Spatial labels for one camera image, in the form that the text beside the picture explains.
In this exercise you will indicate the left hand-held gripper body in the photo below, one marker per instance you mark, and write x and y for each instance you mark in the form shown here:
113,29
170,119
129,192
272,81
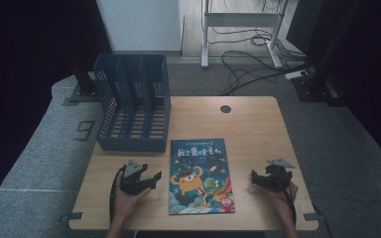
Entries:
130,180

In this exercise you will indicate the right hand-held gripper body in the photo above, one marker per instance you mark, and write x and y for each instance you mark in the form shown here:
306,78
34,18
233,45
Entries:
279,178

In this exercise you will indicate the blue cartoon picture book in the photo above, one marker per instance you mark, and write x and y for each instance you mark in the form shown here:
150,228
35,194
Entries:
200,178

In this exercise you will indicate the person's right hand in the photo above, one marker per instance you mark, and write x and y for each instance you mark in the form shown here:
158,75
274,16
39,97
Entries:
279,201

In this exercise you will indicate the person's left hand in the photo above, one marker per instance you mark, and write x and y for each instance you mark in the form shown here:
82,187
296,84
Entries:
127,203

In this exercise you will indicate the blue perforated file rack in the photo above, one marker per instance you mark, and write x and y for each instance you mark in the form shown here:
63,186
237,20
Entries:
132,109

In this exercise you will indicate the grey floor plate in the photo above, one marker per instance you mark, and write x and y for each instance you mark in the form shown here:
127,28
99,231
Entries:
84,130

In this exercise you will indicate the black round table grommet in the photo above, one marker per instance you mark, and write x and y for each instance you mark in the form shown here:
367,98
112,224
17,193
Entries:
225,109

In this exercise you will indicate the black metal stand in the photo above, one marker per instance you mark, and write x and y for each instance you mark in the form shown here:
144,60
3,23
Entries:
312,89
86,86

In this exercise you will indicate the white power strip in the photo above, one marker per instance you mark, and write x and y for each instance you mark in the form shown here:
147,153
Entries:
296,74

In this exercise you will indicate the black curtain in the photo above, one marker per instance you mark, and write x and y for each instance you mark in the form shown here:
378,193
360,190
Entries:
29,66
377,82

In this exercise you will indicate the white panel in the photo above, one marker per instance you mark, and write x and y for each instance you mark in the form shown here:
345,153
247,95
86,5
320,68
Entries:
139,26

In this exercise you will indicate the white desk frame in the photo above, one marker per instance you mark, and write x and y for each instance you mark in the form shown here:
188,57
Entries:
241,20

